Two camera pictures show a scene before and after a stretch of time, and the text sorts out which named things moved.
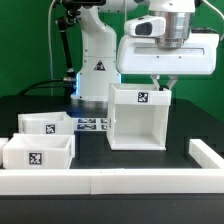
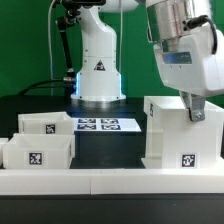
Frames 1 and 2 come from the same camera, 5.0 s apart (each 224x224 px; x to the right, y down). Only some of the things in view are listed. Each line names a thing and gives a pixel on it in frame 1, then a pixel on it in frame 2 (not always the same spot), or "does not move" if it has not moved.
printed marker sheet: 91,124 does not move
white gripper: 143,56 → 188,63
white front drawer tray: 39,151 does not move
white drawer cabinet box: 137,117 → 174,141
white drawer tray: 46,123 does not move
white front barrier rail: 111,181 does not move
